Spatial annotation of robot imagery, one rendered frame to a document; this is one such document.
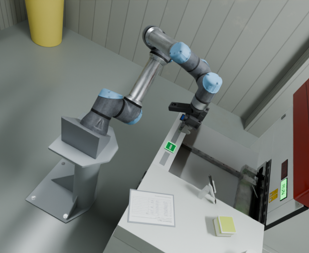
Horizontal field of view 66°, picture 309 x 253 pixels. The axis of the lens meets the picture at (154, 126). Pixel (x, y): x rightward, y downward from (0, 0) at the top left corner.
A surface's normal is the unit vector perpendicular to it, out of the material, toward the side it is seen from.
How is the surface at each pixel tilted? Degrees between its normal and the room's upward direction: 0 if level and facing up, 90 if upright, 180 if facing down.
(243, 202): 0
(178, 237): 0
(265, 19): 90
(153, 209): 0
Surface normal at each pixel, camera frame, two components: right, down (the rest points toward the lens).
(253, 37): -0.38, 0.63
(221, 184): 0.28, -0.62
